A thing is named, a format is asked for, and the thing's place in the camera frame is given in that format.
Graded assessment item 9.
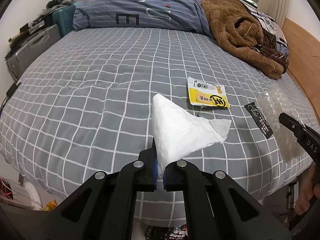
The teal hard suitcase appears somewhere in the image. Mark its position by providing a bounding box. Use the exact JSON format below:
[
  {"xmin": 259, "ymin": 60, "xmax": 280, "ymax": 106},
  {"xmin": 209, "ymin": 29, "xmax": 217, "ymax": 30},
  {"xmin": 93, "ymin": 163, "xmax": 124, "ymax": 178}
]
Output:
[{"xmin": 52, "ymin": 4, "xmax": 76, "ymax": 38}]

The black charger cable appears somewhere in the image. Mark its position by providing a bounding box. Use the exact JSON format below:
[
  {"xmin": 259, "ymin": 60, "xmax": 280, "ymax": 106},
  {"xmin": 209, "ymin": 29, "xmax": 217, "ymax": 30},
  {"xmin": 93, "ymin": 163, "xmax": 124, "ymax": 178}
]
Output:
[{"xmin": 0, "ymin": 81, "xmax": 22, "ymax": 116}]

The yellow snack wrapper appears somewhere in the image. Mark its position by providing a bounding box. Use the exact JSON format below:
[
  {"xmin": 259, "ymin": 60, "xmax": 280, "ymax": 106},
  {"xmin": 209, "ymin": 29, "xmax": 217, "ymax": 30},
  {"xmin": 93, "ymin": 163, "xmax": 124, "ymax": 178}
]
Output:
[{"xmin": 187, "ymin": 77, "xmax": 230, "ymax": 108}]

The person right hand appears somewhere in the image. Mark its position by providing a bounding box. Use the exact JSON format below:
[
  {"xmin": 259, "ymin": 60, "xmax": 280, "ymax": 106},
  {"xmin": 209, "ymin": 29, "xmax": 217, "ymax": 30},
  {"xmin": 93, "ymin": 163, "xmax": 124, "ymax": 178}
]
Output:
[{"xmin": 295, "ymin": 163, "xmax": 319, "ymax": 215}]

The dark brown printed carton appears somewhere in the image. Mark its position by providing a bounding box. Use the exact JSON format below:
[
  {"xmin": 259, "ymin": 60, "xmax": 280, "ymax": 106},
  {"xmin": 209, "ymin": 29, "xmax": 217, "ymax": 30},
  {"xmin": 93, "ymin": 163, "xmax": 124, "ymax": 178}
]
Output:
[{"xmin": 144, "ymin": 225, "xmax": 189, "ymax": 240}]

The clutter on suitcases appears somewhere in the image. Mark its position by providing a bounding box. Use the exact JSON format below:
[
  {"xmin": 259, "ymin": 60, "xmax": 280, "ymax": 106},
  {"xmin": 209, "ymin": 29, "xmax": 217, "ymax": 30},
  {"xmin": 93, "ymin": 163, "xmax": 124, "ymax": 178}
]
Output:
[{"xmin": 5, "ymin": 0, "xmax": 74, "ymax": 61}]

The white tissue paper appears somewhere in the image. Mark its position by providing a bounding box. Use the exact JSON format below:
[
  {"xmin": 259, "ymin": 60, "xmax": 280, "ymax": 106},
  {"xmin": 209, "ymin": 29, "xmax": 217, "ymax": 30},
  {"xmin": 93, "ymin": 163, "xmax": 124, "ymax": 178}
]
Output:
[{"xmin": 152, "ymin": 94, "xmax": 232, "ymax": 178}]

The grey checked bed sheet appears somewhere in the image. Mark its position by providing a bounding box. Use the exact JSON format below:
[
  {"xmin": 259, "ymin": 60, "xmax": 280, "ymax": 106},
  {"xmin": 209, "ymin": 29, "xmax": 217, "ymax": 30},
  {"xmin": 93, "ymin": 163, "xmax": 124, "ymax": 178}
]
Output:
[{"xmin": 0, "ymin": 27, "xmax": 316, "ymax": 227}]

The wooden headboard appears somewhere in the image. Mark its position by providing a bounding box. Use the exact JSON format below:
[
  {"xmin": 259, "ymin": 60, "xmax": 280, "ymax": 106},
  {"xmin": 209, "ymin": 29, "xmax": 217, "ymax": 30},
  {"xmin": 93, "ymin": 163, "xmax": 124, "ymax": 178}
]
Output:
[{"xmin": 282, "ymin": 18, "xmax": 319, "ymax": 118}]

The brown fleece blanket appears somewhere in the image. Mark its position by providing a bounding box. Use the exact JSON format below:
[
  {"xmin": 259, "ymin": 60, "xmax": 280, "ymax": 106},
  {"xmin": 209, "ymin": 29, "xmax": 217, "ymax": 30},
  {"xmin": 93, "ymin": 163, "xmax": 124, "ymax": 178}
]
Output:
[{"xmin": 201, "ymin": 0, "xmax": 289, "ymax": 80}]

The clear bubble wrap sheet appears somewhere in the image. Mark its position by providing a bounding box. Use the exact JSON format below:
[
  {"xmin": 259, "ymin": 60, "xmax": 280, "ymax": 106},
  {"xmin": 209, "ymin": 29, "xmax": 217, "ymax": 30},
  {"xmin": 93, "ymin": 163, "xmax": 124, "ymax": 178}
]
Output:
[{"xmin": 257, "ymin": 83, "xmax": 307, "ymax": 163}]

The patterned pillow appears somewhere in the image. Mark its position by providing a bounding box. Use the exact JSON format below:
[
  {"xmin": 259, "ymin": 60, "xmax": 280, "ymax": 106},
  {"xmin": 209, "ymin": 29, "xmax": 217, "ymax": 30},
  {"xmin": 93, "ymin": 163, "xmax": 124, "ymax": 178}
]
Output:
[{"xmin": 249, "ymin": 8, "xmax": 290, "ymax": 59}]

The blue striped duvet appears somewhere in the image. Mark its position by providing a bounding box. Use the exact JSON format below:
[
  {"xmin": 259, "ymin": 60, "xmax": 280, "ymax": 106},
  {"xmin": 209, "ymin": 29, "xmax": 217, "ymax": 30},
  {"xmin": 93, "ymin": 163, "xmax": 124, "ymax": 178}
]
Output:
[{"xmin": 73, "ymin": 0, "xmax": 212, "ymax": 36}]

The black card with white lettering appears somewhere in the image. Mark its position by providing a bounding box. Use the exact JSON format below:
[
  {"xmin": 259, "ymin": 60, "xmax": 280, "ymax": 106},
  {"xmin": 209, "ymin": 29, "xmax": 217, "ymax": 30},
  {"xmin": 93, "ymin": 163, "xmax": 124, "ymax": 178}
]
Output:
[{"xmin": 244, "ymin": 102, "xmax": 273, "ymax": 139}]

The grey hard suitcase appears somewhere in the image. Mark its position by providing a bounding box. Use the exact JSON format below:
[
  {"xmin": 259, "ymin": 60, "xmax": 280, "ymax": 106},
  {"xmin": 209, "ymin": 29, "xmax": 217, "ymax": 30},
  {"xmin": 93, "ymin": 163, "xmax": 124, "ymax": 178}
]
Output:
[{"xmin": 5, "ymin": 24, "xmax": 61, "ymax": 82}]

